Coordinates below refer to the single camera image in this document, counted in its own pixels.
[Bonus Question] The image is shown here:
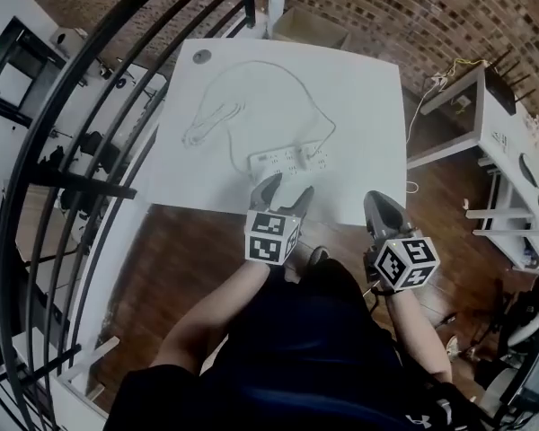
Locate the white post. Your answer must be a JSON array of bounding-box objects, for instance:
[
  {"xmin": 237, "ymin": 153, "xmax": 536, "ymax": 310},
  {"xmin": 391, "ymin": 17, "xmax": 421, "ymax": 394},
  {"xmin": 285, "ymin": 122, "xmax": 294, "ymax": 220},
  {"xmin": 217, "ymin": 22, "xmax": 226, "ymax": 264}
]
[{"xmin": 266, "ymin": 0, "xmax": 290, "ymax": 40}]

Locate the white cable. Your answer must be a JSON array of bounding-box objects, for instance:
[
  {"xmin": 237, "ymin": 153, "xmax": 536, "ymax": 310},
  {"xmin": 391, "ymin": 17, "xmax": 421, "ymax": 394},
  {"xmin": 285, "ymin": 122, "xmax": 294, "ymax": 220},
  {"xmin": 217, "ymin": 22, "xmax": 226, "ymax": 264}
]
[{"xmin": 404, "ymin": 76, "xmax": 437, "ymax": 194}]

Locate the black metal railing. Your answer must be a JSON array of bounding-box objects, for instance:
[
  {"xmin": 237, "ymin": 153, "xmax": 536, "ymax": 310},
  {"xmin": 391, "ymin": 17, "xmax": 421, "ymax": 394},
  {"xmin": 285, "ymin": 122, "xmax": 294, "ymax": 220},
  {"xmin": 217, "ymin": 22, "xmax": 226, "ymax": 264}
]
[{"xmin": 0, "ymin": 0, "xmax": 258, "ymax": 431}]

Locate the black office chair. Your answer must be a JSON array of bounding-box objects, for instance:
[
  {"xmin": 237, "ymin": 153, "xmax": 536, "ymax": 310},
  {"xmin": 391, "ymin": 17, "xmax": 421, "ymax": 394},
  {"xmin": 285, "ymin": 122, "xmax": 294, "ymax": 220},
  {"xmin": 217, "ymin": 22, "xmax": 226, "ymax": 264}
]
[{"xmin": 471, "ymin": 280, "xmax": 539, "ymax": 426}]

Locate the person's dark clothing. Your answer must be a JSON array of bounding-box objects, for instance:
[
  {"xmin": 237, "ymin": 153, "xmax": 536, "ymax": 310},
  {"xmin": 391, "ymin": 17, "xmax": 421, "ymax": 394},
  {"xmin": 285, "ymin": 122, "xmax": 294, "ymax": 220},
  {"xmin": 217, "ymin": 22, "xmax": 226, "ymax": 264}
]
[{"xmin": 102, "ymin": 258, "xmax": 499, "ymax": 431}]

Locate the black oval object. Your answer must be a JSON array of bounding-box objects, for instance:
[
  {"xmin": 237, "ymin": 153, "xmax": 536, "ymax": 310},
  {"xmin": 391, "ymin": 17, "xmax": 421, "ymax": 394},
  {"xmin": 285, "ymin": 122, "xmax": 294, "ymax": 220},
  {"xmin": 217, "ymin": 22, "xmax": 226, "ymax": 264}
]
[{"xmin": 517, "ymin": 152, "xmax": 539, "ymax": 189}]

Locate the white power strip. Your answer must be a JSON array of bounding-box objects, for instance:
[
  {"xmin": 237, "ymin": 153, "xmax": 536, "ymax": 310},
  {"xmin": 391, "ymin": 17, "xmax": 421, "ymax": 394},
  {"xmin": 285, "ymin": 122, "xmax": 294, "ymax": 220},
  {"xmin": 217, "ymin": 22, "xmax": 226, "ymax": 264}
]
[{"xmin": 248, "ymin": 145, "xmax": 334, "ymax": 182}]

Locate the person's dark shoe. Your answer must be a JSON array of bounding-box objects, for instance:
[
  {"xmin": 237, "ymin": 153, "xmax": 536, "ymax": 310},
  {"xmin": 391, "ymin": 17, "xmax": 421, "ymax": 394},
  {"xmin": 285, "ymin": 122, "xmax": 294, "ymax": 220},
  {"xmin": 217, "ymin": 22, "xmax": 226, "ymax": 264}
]
[{"xmin": 308, "ymin": 245, "xmax": 331, "ymax": 268}]

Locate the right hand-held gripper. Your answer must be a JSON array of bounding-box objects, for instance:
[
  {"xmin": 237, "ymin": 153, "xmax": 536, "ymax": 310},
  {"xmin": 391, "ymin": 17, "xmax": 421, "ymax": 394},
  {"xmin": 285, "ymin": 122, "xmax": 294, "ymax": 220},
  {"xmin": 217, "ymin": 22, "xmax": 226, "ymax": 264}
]
[{"xmin": 362, "ymin": 190, "xmax": 442, "ymax": 294}]

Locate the black router with antennas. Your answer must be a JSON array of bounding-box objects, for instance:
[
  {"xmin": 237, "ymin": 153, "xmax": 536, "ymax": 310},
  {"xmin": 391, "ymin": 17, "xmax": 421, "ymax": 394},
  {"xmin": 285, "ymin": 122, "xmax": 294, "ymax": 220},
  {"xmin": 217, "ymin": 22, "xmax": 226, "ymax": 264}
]
[{"xmin": 482, "ymin": 49, "xmax": 536, "ymax": 117}]

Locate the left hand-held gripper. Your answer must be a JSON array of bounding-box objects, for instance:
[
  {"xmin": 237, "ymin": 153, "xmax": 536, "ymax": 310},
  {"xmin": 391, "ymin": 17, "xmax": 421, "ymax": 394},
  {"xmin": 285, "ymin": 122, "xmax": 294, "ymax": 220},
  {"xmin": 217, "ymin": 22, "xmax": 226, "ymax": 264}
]
[{"xmin": 243, "ymin": 172, "xmax": 316, "ymax": 268}]

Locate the white shelf unit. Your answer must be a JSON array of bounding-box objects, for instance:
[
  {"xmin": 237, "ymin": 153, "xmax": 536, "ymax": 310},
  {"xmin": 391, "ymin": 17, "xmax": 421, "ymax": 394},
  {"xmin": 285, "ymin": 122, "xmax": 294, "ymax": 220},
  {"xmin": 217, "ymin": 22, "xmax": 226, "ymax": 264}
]
[{"xmin": 405, "ymin": 64, "xmax": 539, "ymax": 276}]

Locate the person's right forearm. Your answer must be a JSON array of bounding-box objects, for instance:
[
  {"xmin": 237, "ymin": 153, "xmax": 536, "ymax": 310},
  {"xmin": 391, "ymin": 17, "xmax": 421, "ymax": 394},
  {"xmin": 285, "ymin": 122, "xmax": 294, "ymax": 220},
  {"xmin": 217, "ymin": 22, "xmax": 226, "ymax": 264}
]
[{"xmin": 383, "ymin": 285, "xmax": 454, "ymax": 383}]

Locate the yellow cable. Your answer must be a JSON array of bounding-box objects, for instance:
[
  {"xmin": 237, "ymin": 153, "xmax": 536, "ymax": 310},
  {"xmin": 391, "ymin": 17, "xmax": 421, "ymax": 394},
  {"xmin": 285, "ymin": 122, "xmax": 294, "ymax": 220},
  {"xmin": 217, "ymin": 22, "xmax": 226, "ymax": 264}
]
[{"xmin": 446, "ymin": 56, "xmax": 489, "ymax": 76}]

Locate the grey charger cable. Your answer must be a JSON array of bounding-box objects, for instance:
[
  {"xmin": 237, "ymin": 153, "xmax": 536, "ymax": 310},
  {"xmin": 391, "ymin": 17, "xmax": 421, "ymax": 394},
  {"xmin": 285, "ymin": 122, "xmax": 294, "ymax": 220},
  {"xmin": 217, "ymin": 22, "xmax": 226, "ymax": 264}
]
[{"xmin": 181, "ymin": 59, "xmax": 338, "ymax": 157}]

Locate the cardboard box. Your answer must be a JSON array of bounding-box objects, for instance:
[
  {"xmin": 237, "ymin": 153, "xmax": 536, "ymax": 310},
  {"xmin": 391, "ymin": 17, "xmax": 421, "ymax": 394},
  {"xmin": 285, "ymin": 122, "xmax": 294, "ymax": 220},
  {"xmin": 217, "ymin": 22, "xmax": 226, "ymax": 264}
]
[{"xmin": 271, "ymin": 6, "xmax": 352, "ymax": 51}]

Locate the person's left forearm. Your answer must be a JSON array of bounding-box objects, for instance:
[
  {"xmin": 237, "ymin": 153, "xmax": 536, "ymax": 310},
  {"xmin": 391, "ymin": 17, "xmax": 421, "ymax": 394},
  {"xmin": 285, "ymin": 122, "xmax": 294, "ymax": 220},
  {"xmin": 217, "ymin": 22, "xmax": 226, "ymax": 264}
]
[{"xmin": 149, "ymin": 258, "xmax": 271, "ymax": 376}]

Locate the grey power strip cable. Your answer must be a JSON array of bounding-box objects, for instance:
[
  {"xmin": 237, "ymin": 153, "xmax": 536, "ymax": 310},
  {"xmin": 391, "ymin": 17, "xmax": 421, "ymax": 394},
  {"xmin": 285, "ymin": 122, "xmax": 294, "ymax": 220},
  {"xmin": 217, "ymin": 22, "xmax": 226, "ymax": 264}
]
[{"xmin": 181, "ymin": 98, "xmax": 258, "ymax": 181}]

